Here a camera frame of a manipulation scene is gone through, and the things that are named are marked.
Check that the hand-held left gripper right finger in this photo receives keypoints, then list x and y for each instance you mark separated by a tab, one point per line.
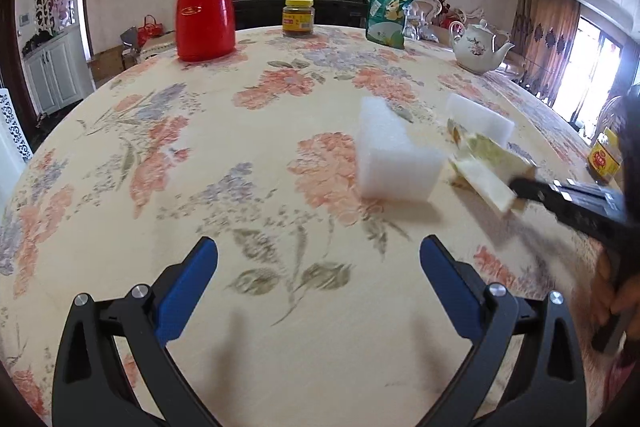
450	292

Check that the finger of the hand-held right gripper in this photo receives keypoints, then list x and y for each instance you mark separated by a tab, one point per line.
537	194

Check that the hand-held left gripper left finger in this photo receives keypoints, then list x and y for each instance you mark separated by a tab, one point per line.
190	287

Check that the cardboard piece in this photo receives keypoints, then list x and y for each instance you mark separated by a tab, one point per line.
487	162

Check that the person's right hand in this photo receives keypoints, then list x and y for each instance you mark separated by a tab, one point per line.
627	294

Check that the yellow red box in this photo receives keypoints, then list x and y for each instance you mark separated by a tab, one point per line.
604	157

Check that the small white foam block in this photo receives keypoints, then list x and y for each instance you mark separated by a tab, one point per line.
482	117

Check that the large white foam block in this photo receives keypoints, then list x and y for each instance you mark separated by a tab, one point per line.
395	157

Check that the white floral teapot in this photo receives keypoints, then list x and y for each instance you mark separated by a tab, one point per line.
477	49

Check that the brown patterned curtain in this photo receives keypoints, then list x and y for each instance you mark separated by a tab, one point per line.
540	37

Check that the ornate cream sofa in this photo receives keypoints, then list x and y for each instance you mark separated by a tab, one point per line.
450	9

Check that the green snack bag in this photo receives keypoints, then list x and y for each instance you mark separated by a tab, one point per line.
392	7

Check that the cardboard box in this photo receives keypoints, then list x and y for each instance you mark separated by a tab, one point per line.
106	63

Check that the white cabinet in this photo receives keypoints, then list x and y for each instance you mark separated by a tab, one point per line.
55	67

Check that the red handbag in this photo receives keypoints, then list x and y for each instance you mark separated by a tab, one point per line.
150	32

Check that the red thermos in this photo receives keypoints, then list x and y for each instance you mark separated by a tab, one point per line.
205	17

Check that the dark piano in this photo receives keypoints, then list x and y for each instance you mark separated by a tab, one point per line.
335	12

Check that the yellow label jar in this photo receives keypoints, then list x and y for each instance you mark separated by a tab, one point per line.
298	21

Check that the dark wooden door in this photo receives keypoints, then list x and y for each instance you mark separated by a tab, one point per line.
10	17

